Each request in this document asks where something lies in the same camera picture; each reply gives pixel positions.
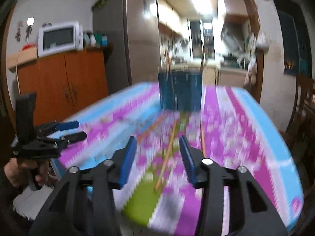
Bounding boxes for wooden chopstick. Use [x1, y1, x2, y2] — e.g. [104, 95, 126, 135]
[137, 116, 165, 142]
[200, 122, 206, 157]
[154, 119, 177, 192]

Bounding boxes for silver brown refrigerator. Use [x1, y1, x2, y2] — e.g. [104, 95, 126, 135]
[92, 0, 161, 94]

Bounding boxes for floral purple tablecloth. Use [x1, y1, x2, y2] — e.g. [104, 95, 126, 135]
[52, 82, 303, 235]

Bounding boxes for blue perforated utensil holder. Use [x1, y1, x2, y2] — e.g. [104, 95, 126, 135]
[158, 69, 202, 112]

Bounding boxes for dark framed window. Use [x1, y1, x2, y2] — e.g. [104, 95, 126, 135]
[273, 0, 312, 77]

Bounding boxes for range hood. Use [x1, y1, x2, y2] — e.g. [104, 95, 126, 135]
[220, 22, 245, 52]

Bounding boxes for orange wooden cabinet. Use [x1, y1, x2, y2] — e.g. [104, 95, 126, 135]
[17, 47, 112, 125]

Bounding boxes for person's left hand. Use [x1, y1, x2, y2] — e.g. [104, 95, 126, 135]
[4, 158, 49, 188]

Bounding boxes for wooden chair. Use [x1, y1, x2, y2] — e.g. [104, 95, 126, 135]
[285, 73, 315, 150]

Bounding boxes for white microwave oven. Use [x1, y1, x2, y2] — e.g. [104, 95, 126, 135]
[37, 21, 83, 58]

